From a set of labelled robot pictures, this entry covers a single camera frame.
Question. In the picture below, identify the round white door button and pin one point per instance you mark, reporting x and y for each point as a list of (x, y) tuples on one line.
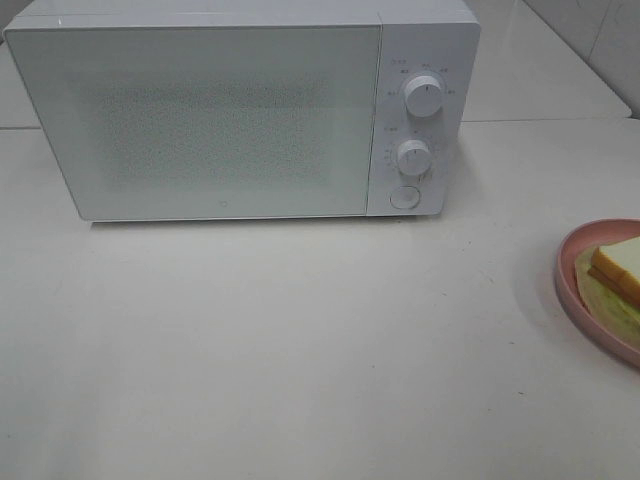
[(405, 197)]

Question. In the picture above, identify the pink round plate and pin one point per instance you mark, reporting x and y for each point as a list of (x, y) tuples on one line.
[(578, 240)]

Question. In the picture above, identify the white bread sandwich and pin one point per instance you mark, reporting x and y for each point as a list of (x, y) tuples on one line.
[(607, 277)]

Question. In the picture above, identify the white microwave door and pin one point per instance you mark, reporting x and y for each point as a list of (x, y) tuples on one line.
[(171, 124)]

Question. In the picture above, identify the lower white timer knob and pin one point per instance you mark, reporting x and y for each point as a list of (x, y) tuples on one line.
[(413, 158)]

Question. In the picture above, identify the upper white power knob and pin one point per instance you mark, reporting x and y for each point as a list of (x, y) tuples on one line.
[(423, 95)]

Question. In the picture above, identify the white microwave oven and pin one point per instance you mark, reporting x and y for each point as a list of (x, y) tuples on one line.
[(416, 37)]

